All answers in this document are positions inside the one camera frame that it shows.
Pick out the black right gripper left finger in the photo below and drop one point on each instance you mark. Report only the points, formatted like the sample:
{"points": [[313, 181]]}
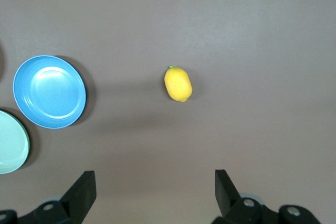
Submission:
{"points": [[71, 203]]}

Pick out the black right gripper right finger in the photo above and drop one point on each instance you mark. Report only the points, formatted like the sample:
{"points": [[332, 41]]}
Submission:
{"points": [[231, 208]]}

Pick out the yellow lemon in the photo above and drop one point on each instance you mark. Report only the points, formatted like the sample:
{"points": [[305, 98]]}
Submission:
{"points": [[178, 85]]}

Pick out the light green plate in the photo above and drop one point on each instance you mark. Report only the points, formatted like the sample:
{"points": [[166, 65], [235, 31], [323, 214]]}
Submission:
{"points": [[10, 142]]}

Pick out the blue plate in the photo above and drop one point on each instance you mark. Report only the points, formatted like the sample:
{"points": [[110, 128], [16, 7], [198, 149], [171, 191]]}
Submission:
{"points": [[50, 93]]}

